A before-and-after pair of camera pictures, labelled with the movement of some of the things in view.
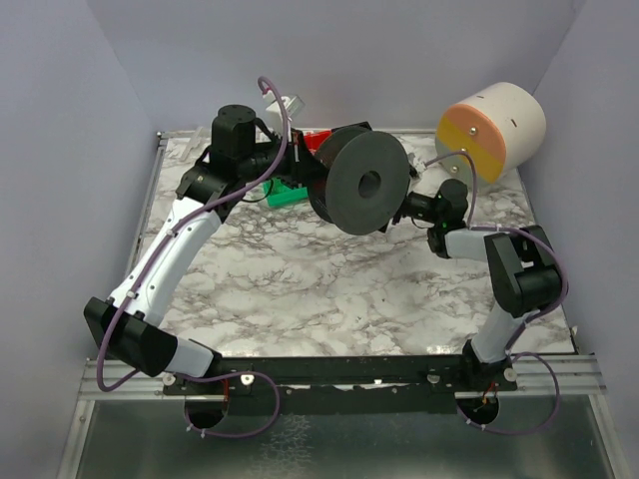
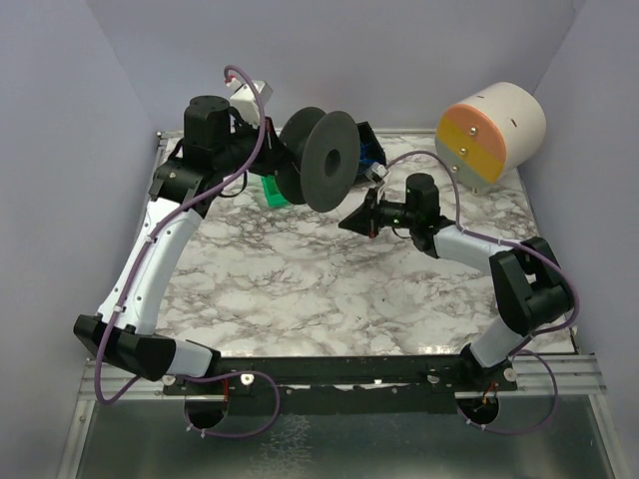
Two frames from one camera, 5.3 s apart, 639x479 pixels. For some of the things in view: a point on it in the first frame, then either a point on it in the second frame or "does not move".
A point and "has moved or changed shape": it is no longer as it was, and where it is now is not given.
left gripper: x=298 y=163 to x=270 y=151
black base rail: x=404 y=384 does not move
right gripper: x=399 y=210 to x=372 y=212
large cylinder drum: x=502 y=127 does not move
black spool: x=360 y=180 has moved or changed shape
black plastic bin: x=363 y=124 to x=378 y=155
